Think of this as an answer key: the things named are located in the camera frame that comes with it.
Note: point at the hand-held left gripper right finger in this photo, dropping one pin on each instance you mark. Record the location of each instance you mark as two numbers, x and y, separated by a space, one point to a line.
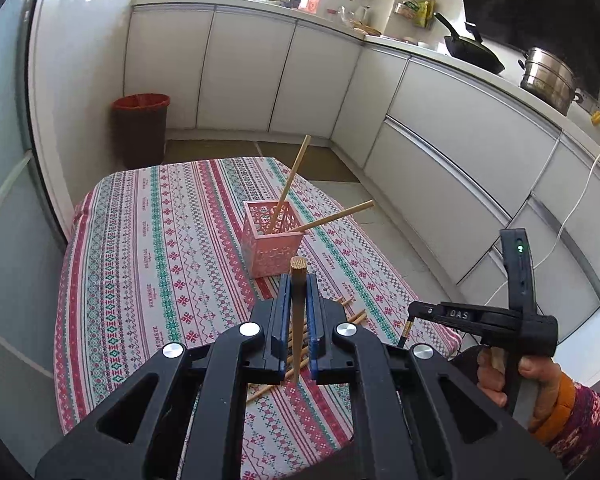
314 330

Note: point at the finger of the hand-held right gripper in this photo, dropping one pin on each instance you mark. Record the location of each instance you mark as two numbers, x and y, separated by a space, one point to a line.
445 312

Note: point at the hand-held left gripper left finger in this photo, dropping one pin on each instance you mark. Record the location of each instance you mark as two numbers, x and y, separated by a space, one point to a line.
281 330

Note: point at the pink plastic basket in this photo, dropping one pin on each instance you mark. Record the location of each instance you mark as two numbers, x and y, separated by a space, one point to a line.
270 255

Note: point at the person's right forearm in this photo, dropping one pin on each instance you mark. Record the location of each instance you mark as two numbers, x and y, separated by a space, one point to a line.
590 420

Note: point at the person's right hand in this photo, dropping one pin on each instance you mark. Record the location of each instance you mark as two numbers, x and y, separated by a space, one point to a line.
490 375

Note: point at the patterned tablecloth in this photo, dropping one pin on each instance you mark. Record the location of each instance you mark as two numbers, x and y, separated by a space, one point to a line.
155 260

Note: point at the brown trash bin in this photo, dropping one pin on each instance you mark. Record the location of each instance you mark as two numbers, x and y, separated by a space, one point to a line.
140 135

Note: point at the steel stock pot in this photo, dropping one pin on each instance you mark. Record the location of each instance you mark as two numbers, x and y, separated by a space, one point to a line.
547 82

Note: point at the black wok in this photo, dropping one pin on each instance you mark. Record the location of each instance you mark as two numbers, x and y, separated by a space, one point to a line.
472 52

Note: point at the white kitchen cabinets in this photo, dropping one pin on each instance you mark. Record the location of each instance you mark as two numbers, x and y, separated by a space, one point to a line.
240 70

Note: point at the wooden cutting board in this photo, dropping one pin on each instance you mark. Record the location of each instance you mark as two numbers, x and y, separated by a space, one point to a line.
366 27

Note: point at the glass sliding door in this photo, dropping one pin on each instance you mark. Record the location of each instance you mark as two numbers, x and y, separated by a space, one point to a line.
10 210

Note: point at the white jug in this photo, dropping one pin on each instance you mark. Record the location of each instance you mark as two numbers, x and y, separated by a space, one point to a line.
362 15

